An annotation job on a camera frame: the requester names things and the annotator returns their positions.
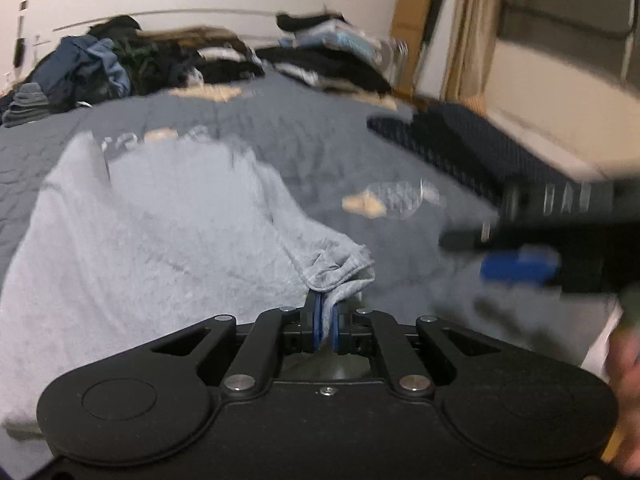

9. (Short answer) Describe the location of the grey quilted bedspread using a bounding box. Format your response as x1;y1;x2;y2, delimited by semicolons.
1;73;614;364

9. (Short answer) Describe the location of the stack of folded clothes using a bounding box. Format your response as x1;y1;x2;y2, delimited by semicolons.
255;12;394;96

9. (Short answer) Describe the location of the light grey hoodie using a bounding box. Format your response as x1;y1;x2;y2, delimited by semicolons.
0;131;377;476

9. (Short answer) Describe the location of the white headboard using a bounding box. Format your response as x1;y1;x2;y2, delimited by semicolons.
48;0;393;44

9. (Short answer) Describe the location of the dark dotted folded garment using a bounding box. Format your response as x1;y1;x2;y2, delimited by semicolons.
367;103;570;206

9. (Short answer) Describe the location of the beige curtain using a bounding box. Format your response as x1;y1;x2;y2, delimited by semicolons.
442;0;502;102

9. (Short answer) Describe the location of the dark window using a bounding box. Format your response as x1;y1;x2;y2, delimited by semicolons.
498;0;639;89

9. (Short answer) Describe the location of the person's right hand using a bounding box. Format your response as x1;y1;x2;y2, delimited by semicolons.
605;323;639;477

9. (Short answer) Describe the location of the brown cardboard box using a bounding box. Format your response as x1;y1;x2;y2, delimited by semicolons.
390;0;432;94

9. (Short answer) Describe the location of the pile of unfolded dark clothes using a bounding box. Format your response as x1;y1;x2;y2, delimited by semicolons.
1;15;265;128

